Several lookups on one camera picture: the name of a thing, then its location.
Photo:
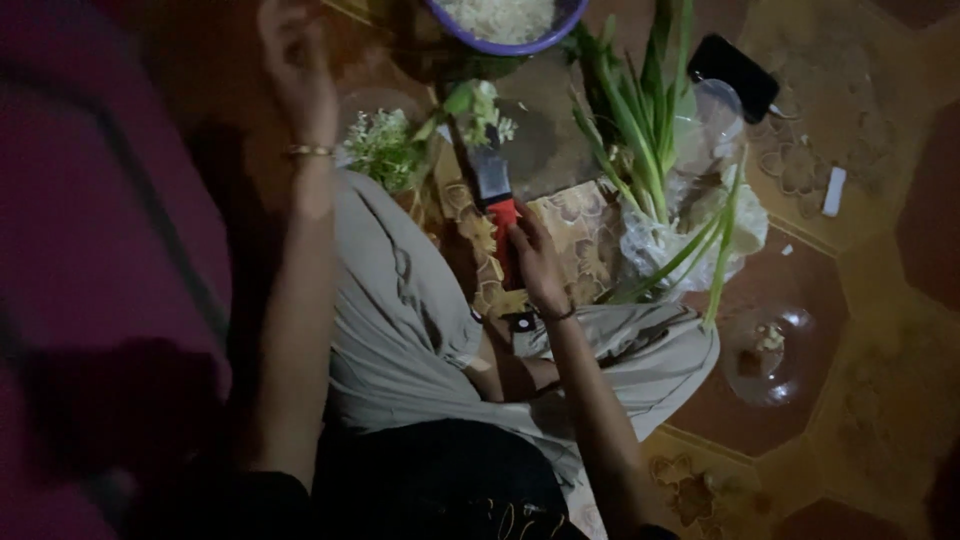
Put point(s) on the small white rectangular object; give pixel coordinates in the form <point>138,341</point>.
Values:
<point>834,191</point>

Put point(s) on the maroon cushion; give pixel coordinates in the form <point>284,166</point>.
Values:
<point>97,225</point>

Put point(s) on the gold bangle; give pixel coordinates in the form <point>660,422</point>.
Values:
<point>307,151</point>

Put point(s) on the clear plastic bag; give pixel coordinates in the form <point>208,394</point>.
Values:
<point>739,225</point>

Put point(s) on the black wrist thread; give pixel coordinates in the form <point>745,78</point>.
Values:
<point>559,313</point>

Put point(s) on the black shirt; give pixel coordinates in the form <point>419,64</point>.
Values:
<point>442,480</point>

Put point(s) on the person's left hand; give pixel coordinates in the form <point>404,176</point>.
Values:
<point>300,71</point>

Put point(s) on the person's left fingers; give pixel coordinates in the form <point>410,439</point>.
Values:
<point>279,22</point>

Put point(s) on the glass bowl of chopped herbs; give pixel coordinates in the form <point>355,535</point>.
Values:
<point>384,146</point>

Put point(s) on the person's right fingers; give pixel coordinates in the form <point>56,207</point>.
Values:
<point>525,229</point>

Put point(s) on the purple plastic bowl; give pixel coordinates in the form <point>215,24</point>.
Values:
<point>510,46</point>

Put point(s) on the clear glass bowl with scraps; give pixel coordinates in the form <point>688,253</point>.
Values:
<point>772,360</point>

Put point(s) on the bunch of green onions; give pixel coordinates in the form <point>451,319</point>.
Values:
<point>645,142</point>

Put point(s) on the grey trousers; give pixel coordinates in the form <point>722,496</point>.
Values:
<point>397,322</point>

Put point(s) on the person's right hand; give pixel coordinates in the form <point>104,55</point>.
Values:
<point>541,266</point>

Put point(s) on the white shredded food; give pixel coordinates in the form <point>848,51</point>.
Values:
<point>499,16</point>

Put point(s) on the black phone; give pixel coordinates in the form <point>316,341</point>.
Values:
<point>733,75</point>

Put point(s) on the leafy green herb sprig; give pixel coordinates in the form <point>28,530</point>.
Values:
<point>476,109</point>

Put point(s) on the dark cutting board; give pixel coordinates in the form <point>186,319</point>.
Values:
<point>551,142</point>

